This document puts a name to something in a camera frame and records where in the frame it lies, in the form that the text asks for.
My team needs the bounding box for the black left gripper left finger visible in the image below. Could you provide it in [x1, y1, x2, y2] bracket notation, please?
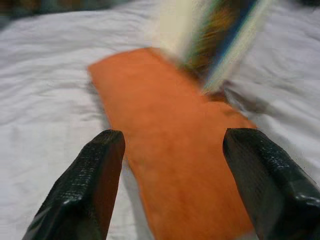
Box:
[21, 129, 126, 240]

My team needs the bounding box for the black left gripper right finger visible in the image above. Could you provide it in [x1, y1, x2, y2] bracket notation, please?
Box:
[222, 128, 320, 240]

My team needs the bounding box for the orange rectangular pillow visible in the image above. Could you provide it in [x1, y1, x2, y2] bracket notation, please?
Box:
[87, 47, 258, 240]

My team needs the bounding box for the white crumpled duvet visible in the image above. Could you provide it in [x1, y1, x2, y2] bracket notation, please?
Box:
[0, 0, 320, 240]

